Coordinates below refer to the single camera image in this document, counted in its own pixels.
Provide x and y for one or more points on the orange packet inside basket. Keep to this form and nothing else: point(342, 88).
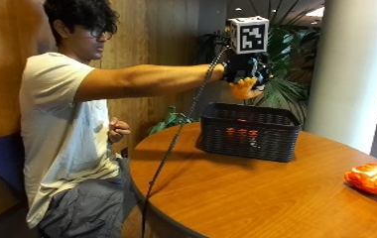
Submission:
point(242, 133)

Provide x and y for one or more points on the black woven basket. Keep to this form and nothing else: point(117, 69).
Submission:
point(250, 132)

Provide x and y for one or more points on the small green leafy plant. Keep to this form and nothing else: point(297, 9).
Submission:
point(169, 120)

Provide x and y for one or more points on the white marker cube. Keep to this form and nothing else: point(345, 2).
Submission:
point(249, 34)

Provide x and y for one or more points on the the person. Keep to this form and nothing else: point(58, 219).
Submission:
point(66, 125)

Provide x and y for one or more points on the green potted palm plant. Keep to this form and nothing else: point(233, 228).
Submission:
point(290, 66)

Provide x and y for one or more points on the blue chair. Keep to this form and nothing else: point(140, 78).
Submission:
point(6, 162)

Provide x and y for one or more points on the orange shiny snack bag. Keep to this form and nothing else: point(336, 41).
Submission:
point(371, 178)

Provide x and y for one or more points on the black eyeglasses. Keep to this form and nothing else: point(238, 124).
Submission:
point(100, 32)

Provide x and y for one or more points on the white round pillar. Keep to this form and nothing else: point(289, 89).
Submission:
point(356, 72)

